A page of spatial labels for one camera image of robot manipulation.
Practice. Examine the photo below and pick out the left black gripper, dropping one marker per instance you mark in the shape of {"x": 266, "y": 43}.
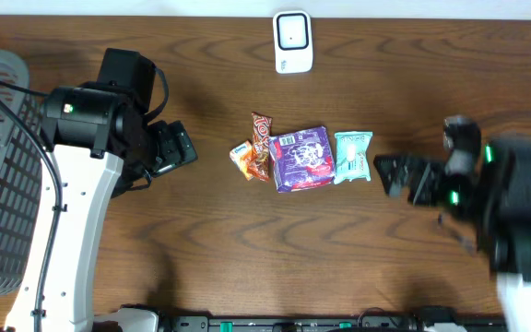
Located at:
{"x": 173, "y": 148}

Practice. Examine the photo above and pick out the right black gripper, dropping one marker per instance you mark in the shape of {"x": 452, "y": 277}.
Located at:
{"x": 421, "y": 190}

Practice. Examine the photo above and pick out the orange Kleenex tissue pack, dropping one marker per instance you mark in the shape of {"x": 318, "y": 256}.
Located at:
{"x": 241, "y": 157}

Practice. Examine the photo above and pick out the green wet wipes packet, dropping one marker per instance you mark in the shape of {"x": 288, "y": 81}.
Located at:
{"x": 351, "y": 158}

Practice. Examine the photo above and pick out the orange chocolate bar wrapper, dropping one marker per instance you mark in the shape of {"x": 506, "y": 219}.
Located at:
{"x": 259, "y": 162}

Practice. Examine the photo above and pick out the purple snack packet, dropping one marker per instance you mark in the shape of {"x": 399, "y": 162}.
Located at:
{"x": 302, "y": 160}

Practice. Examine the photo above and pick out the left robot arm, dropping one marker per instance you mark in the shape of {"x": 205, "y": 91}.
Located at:
{"x": 99, "y": 140}

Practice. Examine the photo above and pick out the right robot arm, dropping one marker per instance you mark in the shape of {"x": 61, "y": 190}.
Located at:
{"x": 486, "y": 184}

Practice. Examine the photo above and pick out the white barcode scanner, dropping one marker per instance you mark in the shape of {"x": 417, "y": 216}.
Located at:
{"x": 293, "y": 42}

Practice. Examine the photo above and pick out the grey plastic mesh basket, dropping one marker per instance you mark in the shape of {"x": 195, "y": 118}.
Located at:
{"x": 20, "y": 173}

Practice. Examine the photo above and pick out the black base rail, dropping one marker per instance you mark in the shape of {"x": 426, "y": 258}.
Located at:
{"x": 369, "y": 322}

